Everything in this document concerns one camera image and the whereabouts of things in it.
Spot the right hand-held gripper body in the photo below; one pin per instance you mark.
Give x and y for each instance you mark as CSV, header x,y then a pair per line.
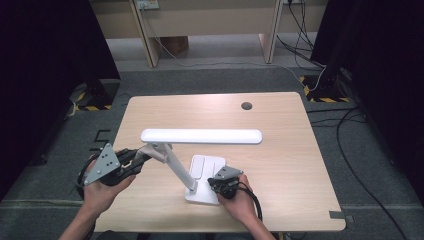
x,y
228,186

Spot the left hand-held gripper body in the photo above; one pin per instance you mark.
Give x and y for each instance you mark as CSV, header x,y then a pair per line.
x,y
105,165

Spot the white desk lamp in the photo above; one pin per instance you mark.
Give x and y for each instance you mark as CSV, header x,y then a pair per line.
x,y
200,136

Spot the person's right hand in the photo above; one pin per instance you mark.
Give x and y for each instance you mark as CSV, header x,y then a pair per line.
x,y
238,206

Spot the person's left hand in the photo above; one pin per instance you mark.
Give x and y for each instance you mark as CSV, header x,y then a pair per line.
x,y
100,195

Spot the black stand base hazard tape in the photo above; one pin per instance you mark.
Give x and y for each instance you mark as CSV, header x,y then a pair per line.
x,y
325,90
96,96

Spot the black curtain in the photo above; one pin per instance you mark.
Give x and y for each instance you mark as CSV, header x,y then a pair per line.
x,y
386,66
43,66

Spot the brown cardboard box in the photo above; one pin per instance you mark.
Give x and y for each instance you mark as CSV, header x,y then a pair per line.
x,y
174,45

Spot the white power strip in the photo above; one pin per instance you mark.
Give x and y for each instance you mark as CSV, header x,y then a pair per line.
x,y
147,4

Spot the beige wooden desk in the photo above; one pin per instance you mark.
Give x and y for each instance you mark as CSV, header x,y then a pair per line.
x,y
206,20

